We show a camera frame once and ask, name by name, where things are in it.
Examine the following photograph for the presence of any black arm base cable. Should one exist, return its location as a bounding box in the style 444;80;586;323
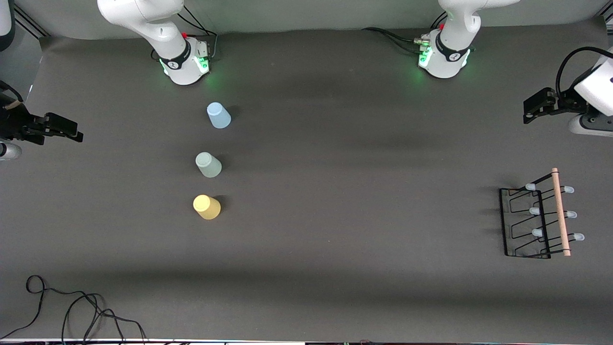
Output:
362;12;448;53
151;5;219;61

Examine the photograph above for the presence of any black right arm base cable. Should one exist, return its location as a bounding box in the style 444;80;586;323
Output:
151;5;219;61

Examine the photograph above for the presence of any black left arm base cable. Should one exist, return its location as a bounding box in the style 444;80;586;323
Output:
362;12;448;53

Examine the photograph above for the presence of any thin black loose cable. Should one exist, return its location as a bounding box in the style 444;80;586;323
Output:
0;275;149;344

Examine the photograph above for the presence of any black wire cup holder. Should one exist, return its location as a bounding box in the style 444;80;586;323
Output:
499;168;585;260

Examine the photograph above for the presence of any yellow plastic cup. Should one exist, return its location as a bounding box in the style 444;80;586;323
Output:
193;195;222;220

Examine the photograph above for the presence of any light blue plastic cup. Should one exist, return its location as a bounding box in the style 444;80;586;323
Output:
206;102;231;129

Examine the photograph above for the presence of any pale green plastic cup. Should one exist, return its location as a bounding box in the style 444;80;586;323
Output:
195;152;222;178

